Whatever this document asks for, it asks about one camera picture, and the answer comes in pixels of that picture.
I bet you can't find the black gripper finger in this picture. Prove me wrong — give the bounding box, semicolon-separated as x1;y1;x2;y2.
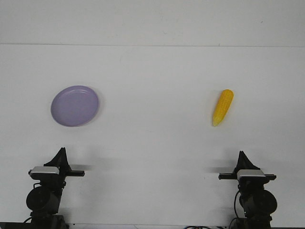
242;151;260;170
59;147;69;171
235;151;244;170
43;147;64;167

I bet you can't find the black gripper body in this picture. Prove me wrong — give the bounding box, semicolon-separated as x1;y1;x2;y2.
218;171;276;191
39;168;85;190

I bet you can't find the purple round plate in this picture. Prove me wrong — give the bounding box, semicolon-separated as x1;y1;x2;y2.
51;85;100;127

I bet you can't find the yellow corn cob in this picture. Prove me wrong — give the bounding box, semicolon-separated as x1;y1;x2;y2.
212;89;234;127

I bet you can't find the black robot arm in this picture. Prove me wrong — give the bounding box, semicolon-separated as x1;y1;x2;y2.
218;151;277;229
23;147;85;229

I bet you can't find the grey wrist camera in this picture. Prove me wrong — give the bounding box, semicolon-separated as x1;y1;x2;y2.
236;169;266;181
29;166;60;180

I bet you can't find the black cables bottom edge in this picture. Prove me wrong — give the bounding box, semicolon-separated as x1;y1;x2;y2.
182;225;226;229

